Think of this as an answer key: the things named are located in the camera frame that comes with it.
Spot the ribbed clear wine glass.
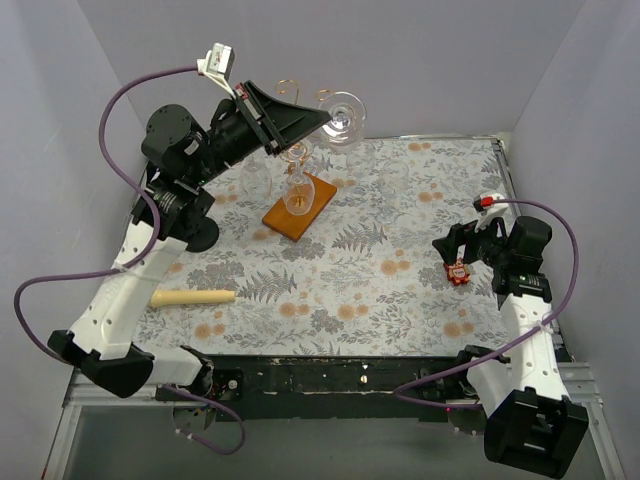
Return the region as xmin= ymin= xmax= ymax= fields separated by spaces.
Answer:
xmin=240 ymin=157 xmax=272 ymax=202

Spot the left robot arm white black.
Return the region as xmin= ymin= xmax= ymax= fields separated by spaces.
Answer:
xmin=47 ymin=81 xmax=330 ymax=400

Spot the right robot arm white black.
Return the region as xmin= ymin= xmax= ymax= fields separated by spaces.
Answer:
xmin=432 ymin=216 xmax=589 ymax=479

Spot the red owl toy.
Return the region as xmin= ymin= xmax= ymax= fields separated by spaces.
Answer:
xmin=443 ymin=258 xmax=471 ymax=286

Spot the microphone on black stand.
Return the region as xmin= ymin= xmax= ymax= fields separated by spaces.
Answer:
xmin=186 ymin=217 xmax=220 ymax=253

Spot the floral patterned table mat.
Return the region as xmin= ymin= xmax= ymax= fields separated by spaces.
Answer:
xmin=94 ymin=138 xmax=539 ymax=357

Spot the wooden pestle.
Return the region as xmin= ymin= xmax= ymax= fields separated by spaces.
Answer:
xmin=149 ymin=290 xmax=236 ymax=309

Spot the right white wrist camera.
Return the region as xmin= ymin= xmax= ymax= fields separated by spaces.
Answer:
xmin=473 ymin=192 xmax=508 ymax=232

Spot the gold wire wine glass rack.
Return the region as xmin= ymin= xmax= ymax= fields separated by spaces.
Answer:
xmin=260 ymin=77 xmax=339 ymax=244

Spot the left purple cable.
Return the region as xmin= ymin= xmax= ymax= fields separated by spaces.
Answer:
xmin=13 ymin=63 xmax=247 ymax=455

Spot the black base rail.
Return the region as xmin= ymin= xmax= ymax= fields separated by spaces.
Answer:
xmin=144 ymin=352 xmax=481 ymax=424

